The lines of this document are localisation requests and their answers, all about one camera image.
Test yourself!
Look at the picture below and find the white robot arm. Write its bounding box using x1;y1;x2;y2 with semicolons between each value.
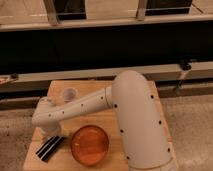
32;70;178;171

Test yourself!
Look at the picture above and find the white ceramic cup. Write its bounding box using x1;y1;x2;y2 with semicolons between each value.
61;87;77;102

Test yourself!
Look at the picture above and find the orange bowl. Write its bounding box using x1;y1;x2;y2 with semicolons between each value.
70;125;109;166

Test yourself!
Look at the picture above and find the wooden cutting board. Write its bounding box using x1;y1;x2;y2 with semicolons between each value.
23;79;180;171

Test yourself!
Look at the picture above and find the black clamp on rail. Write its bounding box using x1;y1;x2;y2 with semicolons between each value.
174;60;192;96

